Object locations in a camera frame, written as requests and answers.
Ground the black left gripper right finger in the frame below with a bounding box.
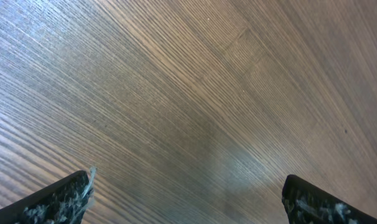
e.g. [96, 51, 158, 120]
[282, 174, 377, 224]

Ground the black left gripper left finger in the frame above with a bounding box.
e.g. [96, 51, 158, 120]
[0, 167, 96, 224]

